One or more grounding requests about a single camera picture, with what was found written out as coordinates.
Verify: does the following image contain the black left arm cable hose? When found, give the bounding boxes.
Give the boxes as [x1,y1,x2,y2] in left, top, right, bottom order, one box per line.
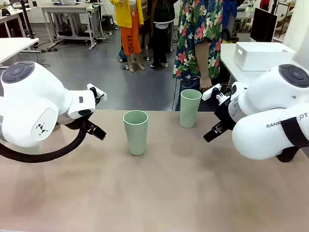
[0,118,88,164]

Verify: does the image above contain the wooden chair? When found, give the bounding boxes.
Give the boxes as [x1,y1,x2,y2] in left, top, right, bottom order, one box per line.
[275,11,294,39]

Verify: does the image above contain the mannequin in blue jacket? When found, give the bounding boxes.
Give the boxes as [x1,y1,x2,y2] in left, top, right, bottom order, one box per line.
[222,0,237,42]

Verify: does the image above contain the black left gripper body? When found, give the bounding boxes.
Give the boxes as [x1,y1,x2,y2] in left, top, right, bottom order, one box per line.
[64,111,95,129]

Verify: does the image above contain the black flat monitor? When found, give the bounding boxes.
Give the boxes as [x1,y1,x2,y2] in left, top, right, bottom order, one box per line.
[250,7,278,43]

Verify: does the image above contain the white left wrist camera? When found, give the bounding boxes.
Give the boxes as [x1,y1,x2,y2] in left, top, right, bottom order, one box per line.
[86,83,108,102]

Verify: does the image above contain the person's right hand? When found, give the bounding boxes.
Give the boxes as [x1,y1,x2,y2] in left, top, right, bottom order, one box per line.
[199,76,214,91]

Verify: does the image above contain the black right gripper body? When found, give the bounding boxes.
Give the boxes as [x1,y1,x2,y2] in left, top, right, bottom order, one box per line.
[213,97,237,129]

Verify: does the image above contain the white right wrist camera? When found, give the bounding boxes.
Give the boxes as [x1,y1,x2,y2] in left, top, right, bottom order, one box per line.
[202,83,223,101]

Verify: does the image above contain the mannequin in black clothes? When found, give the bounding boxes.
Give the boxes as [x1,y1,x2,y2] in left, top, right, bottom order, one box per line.
[149,0,176,69]

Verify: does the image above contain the white lab desk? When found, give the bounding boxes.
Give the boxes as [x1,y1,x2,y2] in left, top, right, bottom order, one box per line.
[0,7,32,39]

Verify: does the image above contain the thin black hanging cable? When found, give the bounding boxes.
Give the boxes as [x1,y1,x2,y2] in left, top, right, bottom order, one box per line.
[35,48,50,68]

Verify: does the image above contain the person in floral shirt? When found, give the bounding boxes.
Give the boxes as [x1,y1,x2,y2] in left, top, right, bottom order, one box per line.
[172,0,224,112]

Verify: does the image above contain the white side table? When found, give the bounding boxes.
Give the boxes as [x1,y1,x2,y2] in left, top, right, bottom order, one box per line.
[220,43,300,86]

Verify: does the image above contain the white plastic basket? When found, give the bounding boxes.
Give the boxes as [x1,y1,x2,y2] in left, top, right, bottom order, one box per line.
[233,41,296,72]

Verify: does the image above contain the white rounded table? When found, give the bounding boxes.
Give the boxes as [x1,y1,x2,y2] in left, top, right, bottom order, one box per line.
[0,37,40,67]

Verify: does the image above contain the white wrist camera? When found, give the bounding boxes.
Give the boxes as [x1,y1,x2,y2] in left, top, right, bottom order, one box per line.
[202,83,223,101]
[86,83,108,102]

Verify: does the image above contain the person's right forearm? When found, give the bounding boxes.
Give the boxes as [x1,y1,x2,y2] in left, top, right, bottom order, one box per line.
[195,54,213,81]

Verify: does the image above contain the white desk with grey frame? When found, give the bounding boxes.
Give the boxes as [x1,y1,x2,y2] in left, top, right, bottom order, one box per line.
[41,2,98,51]

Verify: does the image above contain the black stool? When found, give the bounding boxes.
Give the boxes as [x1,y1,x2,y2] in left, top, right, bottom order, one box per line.
[101,14,114,31]

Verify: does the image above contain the mannequin yellow jacket orange pants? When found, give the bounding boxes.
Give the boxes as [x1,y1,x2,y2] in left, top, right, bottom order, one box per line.
[108,0,145,73]

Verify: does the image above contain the black stand pole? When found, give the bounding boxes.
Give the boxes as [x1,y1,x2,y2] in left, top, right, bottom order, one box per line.
[20,0,35,40]

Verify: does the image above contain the tall pale green plastic cup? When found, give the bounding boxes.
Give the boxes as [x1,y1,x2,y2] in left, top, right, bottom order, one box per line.
[123,110,149,156]
[180,89,202,129]

